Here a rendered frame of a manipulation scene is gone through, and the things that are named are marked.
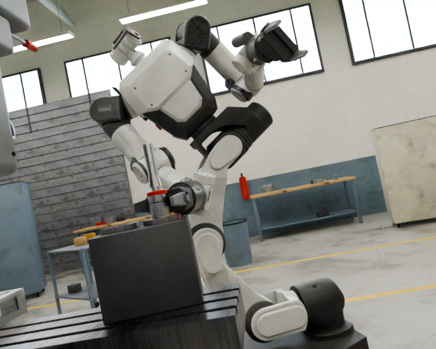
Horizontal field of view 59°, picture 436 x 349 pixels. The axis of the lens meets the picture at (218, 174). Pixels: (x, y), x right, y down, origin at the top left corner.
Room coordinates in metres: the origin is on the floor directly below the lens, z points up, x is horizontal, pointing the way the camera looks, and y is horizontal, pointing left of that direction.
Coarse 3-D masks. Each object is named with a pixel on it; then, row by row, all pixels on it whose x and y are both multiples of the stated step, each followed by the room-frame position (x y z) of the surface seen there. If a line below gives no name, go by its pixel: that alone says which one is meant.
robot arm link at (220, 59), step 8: (216, 48) 1.38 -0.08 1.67; (224, 48) 1.40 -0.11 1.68; (208, 56) 1.40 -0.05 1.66; (216, 56) 1.39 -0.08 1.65; (224, 56) 1.40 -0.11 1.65; (232, 56) 1.42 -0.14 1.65; (216, 64) 1.42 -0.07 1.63; (224, 64) 1.41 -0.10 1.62; (232, 64) 1.42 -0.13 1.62; (224, 72) 1.43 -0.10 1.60; (232, 72) 1.43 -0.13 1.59; (240, 72) 1.44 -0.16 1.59; (232, 80) 1.45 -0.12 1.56; (232, 88) 1.45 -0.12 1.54; (240, 96) 1.45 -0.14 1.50
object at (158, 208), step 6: (150, 198) 0.88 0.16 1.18; (156, 198) 0.88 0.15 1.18; (162, 198) 0.88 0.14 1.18; (150, 204) 0.89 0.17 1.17; (156, 204) 0.88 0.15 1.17; (162, 204) 0.88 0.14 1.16; (168, 204) 0.90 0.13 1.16; (150, 210) 0.89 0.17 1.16; (156, 210) 0.88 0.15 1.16; (162, 210) 0.88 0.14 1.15; (168, 210) 0.89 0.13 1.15; (156, 216) 0.88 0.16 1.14; (162, 216) 0.88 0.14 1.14
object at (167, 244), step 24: (168, 216) 0.87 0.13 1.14; (96, 240) 0.83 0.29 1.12; (120, 240) 0.84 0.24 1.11; (144, 240) 0.84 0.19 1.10; (168, 240) 0.84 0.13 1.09; (192, 240) 0.93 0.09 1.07; (96, 264) 0.83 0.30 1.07; (120, 264) 0.84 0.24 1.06; (144, 264) 0.84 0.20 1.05; (168, 264) 0.84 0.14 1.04; (192, 264) 0.85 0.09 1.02; (120, 288) 0.84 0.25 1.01; (144, 288) 0.84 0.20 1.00; (168, 288) 0.84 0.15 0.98; (192, 288) 0.85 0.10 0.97; (120, 312) 0.84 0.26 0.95; (144, 312) 0.84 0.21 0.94
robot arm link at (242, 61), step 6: (240, 36) 1.15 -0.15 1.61; (246, 36) 1.13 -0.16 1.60; (252, 36) 1.14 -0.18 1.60; (234, 42) 1.20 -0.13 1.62; (240, 42) 1.16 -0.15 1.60; (246, 42) 1.14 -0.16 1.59; (246, 48) 1.14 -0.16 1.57; (240, 54) 1.19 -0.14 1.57; (246, 54) 1.15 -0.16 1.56; (234, 60) 1.19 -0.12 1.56; (240, 60) 1.18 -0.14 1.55; (246, 60) 1.18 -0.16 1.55; (252, 60) 1.14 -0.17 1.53; (240, 66) 1.20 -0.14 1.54; (246, 66) 1.19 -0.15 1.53; (252, 66) 1.20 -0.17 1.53; (246, 72) 1.20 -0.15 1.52
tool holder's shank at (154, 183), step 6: (150, 144) 0.90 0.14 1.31; (144, 150) 0.89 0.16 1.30; (150, 150) 0.89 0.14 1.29; (150, 156) 0.89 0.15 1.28; (150, 162) 0.89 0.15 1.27; (150, 168) 0.89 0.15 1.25; (156, 168) 0.90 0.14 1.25; (150, 174) 0.89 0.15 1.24; (156, 174) 0.90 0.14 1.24; (150, 180) 0.89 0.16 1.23; (156, 180) 0.89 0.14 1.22; (150, 186) 0.89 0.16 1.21; (156, 186) 0.89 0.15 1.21
